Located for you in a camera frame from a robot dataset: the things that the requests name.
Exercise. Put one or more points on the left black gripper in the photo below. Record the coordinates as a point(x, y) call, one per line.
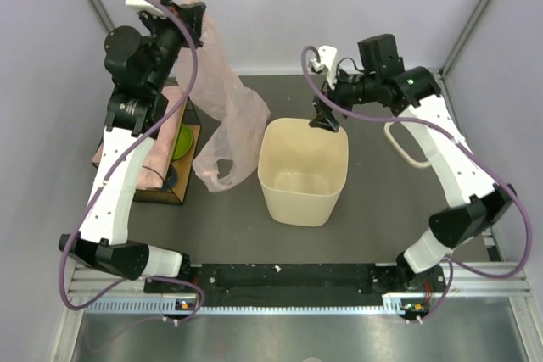
point(188, 16)

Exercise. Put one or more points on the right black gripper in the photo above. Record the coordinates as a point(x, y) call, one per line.
point(320, 118)

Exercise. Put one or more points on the cream plastic trash bin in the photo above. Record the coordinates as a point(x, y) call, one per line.
point(302, 171)

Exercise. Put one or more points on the pink plastic trash bag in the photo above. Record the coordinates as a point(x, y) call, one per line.
point(232, 152)

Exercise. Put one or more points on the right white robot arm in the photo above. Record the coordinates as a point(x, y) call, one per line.
point(475, 200)

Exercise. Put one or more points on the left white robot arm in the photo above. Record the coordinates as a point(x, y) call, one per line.
point(139, 66)

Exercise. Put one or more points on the green roll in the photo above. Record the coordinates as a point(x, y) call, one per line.
point(184, 142)

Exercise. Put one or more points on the pink folded bag stack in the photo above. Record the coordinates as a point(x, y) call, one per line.
point(157, 162)

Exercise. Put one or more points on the blue roll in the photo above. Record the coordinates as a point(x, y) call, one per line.
point(170, 180)

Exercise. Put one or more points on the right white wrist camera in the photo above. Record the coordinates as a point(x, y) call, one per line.
point(326, 62)

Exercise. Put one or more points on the black wire frame box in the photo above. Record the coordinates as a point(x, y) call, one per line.
point(183, 166)

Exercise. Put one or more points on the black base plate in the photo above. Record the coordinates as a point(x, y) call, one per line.
point(363, 277)

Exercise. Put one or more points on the grey slotted cable duct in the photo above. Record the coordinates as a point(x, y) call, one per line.
point(184, 305)

